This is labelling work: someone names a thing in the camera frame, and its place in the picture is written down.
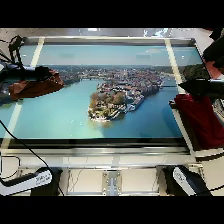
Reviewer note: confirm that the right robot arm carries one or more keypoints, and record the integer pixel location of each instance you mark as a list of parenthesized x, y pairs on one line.
[(188, 180)]

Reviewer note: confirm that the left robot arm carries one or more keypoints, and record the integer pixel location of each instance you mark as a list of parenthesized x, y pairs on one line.
[(23, 181)]

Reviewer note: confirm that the red garment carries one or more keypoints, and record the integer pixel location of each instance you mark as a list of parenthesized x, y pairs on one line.
[(201, 120)]

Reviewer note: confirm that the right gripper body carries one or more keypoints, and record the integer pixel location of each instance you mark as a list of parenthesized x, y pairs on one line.
[(200, 90)]

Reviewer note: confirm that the brown T-shirt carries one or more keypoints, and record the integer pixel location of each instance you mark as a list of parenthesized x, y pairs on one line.
[(35, 87)]

